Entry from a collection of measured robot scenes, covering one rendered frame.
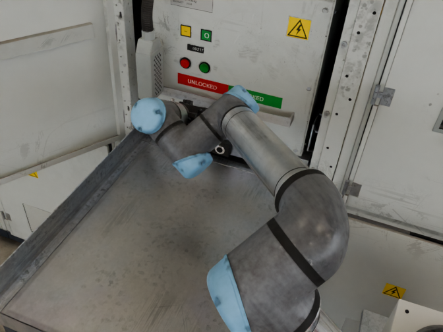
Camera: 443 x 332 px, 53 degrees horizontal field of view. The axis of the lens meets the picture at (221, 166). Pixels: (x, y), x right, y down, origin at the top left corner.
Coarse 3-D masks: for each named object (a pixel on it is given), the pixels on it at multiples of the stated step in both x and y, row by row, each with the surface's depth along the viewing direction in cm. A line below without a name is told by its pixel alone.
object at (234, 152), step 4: (232, 148) 139; (232, 152) 140; (236, 152) 140; (304, 152) 135; (308, 152) 135; (236, 156) 141; (240, 156) 140; (300, 156) 133; (304, 156) 133; (308, 156) 133; (304, 160) 132; (308, 160) 132; (308, 164) 133
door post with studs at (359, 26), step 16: (352, 0) 99; (368, 0) 97; (352, 16) 101; (368, 16) 99; (352, 32) 102; (368, 32) 101; (352, 48) 104; (368, 48) 103; (336, 64) 108; (352, 64) 107; (336, 80) 111; (352, 80) 109; (336, 96) 113; (352, 96) 111; (336, 112) 116; (320, 128) 121; (336, 128) 118; (320, 144) 124; (336, 144) 121; (320, 160) 126; (336, 160) 124
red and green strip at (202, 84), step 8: (184, 80) 132; (192, 80) 131; (200, 80) 130; (208, 80) 129; (200, 88) 132; (208, 88) 131; (216, 88) 130; (224, 88) 129; (256, 96) 126; (264, 96) 126; (272, 96) 125; (264, 104) 127; (272, 104) 126; (280, 104) 125
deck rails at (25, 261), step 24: (120, 144) 135; (144, 144) 145; (96, 168) 125; (120, 168) 135; (72, 192) 117; (96, 192) 127; (48, 216) 110; (72, 216) 119; (24, 240) 104; (48, 240) 112; (24, 264) 106; (0, 288) 100
